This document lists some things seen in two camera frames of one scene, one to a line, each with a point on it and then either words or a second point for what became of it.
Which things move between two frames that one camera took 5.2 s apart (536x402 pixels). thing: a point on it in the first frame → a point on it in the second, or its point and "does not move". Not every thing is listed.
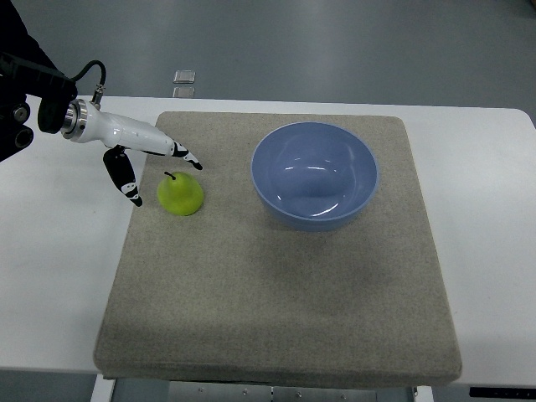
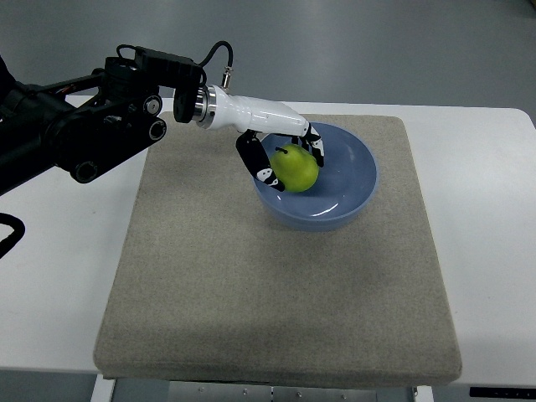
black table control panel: x=503 y=393 does not move
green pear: x=180 y=193 → x=296 y=167
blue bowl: x=314 y=177 does not move
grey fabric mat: x=230 y=294 does not move
